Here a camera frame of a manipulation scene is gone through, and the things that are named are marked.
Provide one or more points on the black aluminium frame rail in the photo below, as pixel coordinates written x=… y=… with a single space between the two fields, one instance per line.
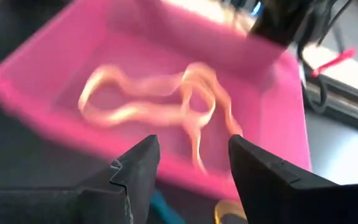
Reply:
x=346 y=105

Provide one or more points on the yellow rubber band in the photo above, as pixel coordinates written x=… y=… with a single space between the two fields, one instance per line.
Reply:
x=220 y=209

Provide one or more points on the blue rubber band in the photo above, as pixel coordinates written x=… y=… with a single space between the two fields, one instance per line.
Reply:
x=163 y=211

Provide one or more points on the red zip tie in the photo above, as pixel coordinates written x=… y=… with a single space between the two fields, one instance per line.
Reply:
x=334 y=62

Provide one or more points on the pink plastic basket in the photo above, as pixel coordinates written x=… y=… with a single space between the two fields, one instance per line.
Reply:
x=42 y=77

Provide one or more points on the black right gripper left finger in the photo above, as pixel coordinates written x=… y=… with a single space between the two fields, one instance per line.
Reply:
x=73 y=207

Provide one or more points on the wide beige rubber band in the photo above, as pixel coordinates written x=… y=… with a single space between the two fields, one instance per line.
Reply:
x=120 y=114
x=197 y=70

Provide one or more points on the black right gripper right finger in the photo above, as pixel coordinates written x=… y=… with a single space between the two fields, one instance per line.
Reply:
x=275 y=199

